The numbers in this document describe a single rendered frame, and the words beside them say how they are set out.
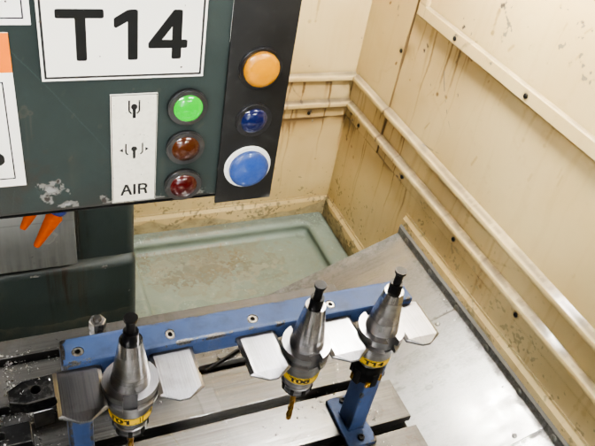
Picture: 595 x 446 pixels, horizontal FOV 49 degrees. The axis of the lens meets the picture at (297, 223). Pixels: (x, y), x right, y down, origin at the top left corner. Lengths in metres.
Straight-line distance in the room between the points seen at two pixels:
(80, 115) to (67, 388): 0.43
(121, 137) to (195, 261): 1.43
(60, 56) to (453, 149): 1.14
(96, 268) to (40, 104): 1.02
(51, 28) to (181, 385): 0.49
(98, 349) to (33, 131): 0.42
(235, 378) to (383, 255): 0.59
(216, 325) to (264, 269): 1.04
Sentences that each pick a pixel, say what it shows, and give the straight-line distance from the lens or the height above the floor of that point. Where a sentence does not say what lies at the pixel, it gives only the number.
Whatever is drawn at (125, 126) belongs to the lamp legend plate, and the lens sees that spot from 0.45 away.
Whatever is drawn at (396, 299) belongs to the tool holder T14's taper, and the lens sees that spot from 0.83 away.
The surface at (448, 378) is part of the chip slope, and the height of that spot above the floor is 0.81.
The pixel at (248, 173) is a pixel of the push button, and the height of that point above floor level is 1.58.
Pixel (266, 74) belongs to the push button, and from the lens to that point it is 0.44.
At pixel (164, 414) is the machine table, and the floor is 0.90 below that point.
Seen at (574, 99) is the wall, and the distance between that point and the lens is 1.20.
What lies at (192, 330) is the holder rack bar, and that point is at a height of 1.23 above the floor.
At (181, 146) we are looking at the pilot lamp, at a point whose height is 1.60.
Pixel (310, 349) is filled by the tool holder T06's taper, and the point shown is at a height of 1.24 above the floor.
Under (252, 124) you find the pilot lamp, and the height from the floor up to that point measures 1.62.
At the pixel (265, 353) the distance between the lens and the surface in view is 0.83.
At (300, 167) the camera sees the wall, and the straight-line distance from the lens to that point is 1.92.
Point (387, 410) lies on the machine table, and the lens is 1.22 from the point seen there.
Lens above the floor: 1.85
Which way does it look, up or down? 38 degrees down
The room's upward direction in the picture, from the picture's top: 12 degrees clockwise
